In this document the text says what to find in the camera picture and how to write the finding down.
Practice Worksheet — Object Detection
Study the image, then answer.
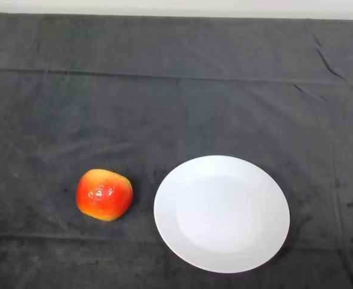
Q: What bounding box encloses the red yellow apple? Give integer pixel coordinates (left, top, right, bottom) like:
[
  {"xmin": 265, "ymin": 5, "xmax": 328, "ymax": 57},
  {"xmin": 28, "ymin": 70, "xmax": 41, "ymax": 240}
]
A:
[{"xmin": 75, "ymin": 168, "xmax": 134, "ymax": 223}]

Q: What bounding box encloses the white round plate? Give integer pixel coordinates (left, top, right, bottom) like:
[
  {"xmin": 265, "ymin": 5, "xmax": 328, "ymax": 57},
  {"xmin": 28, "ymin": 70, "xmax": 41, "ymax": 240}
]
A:
[{"xmin": 153, "ymin": 155, "xmax": 291, "ymax": 274}]

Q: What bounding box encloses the dark grey table cloth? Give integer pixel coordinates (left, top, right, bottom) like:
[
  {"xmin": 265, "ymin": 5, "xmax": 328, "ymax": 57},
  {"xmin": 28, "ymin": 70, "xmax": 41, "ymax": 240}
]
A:
[{"xmin": 0, "ymin": 11, "xmax": 353, "ymax": 289}]

